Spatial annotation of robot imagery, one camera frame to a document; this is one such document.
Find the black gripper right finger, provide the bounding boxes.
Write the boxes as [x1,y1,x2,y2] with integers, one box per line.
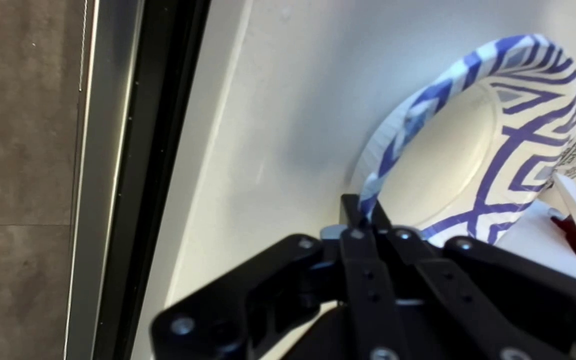
[373,208,576,360]

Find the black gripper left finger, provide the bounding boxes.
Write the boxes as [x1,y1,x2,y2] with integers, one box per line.
[150,193,405,360]

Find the blue patterned paper bowl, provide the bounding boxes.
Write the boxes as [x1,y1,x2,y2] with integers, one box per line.
[352,33,576,245]

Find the white red-lined mug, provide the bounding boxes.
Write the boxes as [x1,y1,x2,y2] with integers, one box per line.
[496,174,576,278]

